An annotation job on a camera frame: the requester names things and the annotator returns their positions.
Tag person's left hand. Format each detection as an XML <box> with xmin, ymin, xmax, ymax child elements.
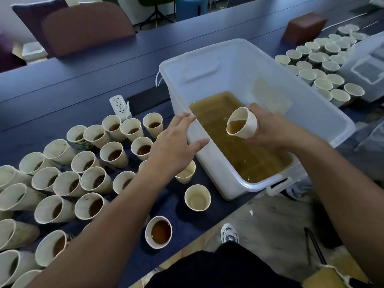
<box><xmin>146</xmin><ymin>112</ymin><xmax>210</xmax><ymax>181</ymax></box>

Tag person's right hand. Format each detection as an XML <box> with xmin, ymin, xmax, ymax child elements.
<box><xmin>244</xmin><ymin>103</ymin><xmax>304</xmax><ymax>151</ymax></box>

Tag cream paper cup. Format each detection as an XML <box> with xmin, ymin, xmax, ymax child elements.
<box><xmin>226</xmin><ymin>107</ymin><xmax>259</xmax><ymax>139</ymax></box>
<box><xmin>184</xmin><ymin>184</ymin><xmax>212</xmax><ymax>213</ymax></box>
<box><xmin>175</xmin><ymin>160</ymin><xmax>196</xmax><ymax>185</ymax></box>

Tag person's right forearm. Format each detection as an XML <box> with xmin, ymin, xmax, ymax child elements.
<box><xmin>288</xmin><ymin>137</ymin><xmax>384</xmax><ymax>287</ymax></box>

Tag person's left forearm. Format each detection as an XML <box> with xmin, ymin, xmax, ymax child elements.
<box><xmin>27</xmin><ymin>168</ymin><xmax>182</xmax><ymax>288</ymax></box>

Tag brown tea liquid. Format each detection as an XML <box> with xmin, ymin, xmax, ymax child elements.
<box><xmin>188</xmin><ymin>91</ymin><xmax>293</xmax><ymax>184</ymax></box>

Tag white translucent plastic tub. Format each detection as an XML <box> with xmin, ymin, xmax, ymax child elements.
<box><xmin>156</xmin><ymin>38</ymin><xmax>356</xmax><ymax>201</ymax></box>

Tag white power strip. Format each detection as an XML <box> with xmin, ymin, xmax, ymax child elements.
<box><xmin>109</xmin><ymin>95</ymin><xmax>133</xmax><ymax>122</ymax></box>

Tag cluster of emptied paper cups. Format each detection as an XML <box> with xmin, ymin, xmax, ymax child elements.
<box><xmin>274</xmin><ymin>24</ymin><xmax>369</xmax><ymax>108</ymax></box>

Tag brown rectangular box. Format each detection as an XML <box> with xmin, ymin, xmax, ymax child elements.
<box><xmin>282</xmin><ymin>12</ymin><xmax>328</xmax><ymax>47</ymax></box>

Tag person's white shoe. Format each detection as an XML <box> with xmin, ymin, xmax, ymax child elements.
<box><xmin>220</xmin><ymin>223</ymin><xmax>240</xmax><ymax>245</ymax></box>

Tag blue round stool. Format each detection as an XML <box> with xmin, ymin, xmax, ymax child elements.
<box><xmin>175</xmin><ymin>0</ymin><xmax>209</xmax><ymax>21</ymax></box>

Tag grey plastic bag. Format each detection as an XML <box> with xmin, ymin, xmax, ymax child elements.
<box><xmin>336</xmin><ymin>117</ymin><xmax>384</xmax><ymax>189</ymax></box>

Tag green chair with black base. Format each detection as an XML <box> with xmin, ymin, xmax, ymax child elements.
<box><xmin>133</xmin><ymin>0</ymin><xmax>176</xmax><ymax>28</ymax></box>

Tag clear plastic tub lid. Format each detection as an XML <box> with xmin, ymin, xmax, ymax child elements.
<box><xmin>339</xmin><ymin>31</ymin><xmax>384</xmax><ymax>102</ymax></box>

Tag person's black trousers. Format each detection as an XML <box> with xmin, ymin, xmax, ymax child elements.
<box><xmin>144</xmin><ymin>241</ymin><xmax>302</xmax><ymax>288</ymax></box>

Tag brown chair backrest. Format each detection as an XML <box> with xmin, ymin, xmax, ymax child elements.
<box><xmin>42</xmin><ymin>1</ymin><xmax>136</xmax><ymax>57</ymax></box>

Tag cluster of tea-filled paper cups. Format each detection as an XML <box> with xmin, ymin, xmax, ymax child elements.
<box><xmin>0</xmin><ymin>112</ymin><xmax>173</xmax><ymax>288</ymax></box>

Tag small white box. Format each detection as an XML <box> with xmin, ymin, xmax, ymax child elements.
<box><xmin>22</xmin><ymin>42</ymin><xmax>48</xmax><ymax>61</ymax></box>

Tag yellow cardboard piece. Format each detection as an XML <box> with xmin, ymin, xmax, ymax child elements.
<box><xmin>301</xmin><ymin>263</ymin><xmax>370</xmax><ymax>288</ymax></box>

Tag black table cable cover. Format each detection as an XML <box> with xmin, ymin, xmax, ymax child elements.
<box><xmin>127</xmin><ymin>84</ymin><xmax>170</xmax><ymax>116</ymax></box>

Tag white cable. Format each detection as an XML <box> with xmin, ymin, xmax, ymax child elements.
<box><xmin>321</xmin><ymin>12</ymin><xmax>373</xmax><ymax>32</ymax></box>

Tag black cable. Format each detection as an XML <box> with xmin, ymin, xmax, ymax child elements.
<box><xmin>304</xmin><ymin>227</ymin><xmax>328</xmax><ymax>266</ymax></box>

